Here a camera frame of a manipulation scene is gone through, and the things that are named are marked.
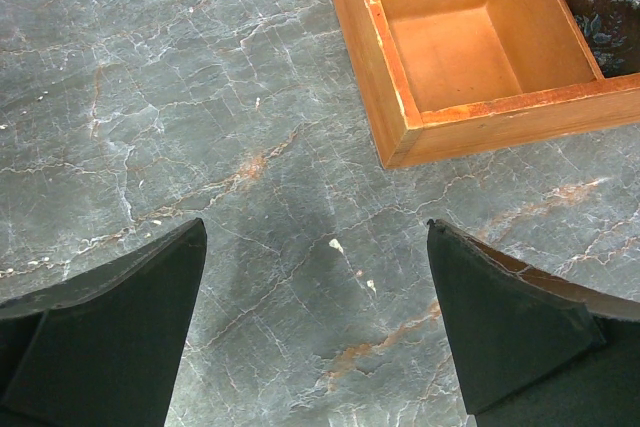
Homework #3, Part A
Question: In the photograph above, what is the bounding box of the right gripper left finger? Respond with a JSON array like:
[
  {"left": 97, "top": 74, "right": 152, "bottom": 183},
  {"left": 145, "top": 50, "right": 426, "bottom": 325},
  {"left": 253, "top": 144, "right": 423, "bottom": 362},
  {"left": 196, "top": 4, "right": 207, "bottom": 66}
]
[{"left": 1, "top": 218, "right": 207, "bottom": 426}]

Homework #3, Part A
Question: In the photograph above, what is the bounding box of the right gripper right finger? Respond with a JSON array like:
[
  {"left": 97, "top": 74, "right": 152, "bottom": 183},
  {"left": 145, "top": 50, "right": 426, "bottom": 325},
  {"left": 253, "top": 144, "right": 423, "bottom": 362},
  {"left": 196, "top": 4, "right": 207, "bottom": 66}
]
[{"left": 427, "top": 220, "right": 639, "bottom": 426}]

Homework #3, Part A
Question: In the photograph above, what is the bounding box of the orange wooden divider tray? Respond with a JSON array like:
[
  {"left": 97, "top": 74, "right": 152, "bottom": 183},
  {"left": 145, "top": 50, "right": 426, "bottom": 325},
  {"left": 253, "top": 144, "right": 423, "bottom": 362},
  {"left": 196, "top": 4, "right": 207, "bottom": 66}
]
[{"left": 333, "top": 0, "right": 639, "bottom": 168}]

